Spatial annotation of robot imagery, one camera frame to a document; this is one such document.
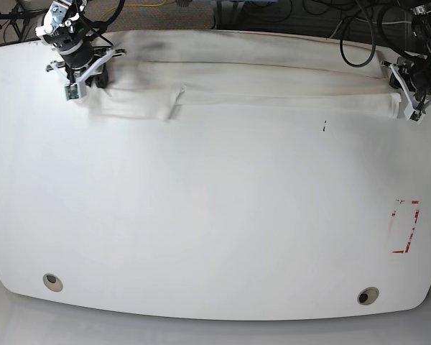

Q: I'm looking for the table grommet hole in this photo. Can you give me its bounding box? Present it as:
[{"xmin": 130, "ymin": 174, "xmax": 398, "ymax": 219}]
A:
[
  {"xmin": 357, "ymin": 287, "xmax": 379, "ymax": 305},
  {"xmin": 43, "ymin": 274, "xmax": 63, "ymax": 293}
]

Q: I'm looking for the red tape marking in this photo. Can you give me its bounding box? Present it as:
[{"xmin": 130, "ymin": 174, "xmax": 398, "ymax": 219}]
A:
[{"xmin": 388, "ymin": 199, "xmax": 420, "ymax": 254}]

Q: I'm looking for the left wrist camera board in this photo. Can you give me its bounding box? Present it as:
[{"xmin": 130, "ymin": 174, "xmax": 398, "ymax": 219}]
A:
[{"xmin": 404, "ymin": 107, "xmax": 425, "ymax": 124}]

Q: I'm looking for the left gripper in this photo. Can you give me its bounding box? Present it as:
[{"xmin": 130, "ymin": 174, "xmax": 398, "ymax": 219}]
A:
[{"xmin": 381, "ymin": 57, "xmax": 431, "ymax": 115}]

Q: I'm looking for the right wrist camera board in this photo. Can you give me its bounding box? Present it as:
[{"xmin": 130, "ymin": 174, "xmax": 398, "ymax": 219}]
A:
[{"xmin": 65, "ymin": 82, "xmax": 87, "ymax": 101}]

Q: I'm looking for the right table grommet hole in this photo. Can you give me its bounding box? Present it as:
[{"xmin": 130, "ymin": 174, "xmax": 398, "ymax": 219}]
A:
[{"xmin": 357, "ymin": 287, "xmax": 379, "ymax": 305}]

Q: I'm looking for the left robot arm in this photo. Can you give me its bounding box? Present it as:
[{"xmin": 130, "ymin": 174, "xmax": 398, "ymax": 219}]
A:
[{"xmin": 339, "ymin": 1, "xmax": 431, "ymax": 123}]

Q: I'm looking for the black tripod stand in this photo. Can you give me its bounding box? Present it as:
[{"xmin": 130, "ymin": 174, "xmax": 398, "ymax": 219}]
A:
[{"xmin": 0, "ymin": 1, "xmax": 47, "ymax": 43}]

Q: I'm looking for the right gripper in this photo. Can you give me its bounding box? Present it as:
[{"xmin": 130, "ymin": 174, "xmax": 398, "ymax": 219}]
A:
[{"xmin": 54, "ymin": 42, "xmax": 125, "ymax": 88}]

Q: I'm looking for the white T-shirt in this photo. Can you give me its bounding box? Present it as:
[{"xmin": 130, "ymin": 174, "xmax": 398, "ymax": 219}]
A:
[{"xmin": 84, "ymin": 30, "xmax": 402, "ymax": 120}]

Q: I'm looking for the yellow cable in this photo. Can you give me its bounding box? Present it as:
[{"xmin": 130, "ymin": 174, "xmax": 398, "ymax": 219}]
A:
[{"xmin": 100, "ymin": 0, "xmax": 170, "ymax": 26}]

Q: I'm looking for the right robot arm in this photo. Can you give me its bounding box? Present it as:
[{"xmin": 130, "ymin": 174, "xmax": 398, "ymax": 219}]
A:
[{"xmin": 35, "ymin": 1, "xmax": 126, "ymax": 100}]

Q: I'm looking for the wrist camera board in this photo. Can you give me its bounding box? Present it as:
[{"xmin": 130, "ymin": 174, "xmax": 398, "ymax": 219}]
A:
[
  {"xmin": 404, "ymin": 107, "xmax": 425, "ymax": 124},
  {"xmin": 65, "ymin": 82, "xmax": 87, "ymax": 101}
]

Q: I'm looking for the left table grommet hole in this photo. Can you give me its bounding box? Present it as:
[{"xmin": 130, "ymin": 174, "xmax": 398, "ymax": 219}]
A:
[{"xmin": 43, "ymin": 274, "xmax": 63, "ymax": 293}]

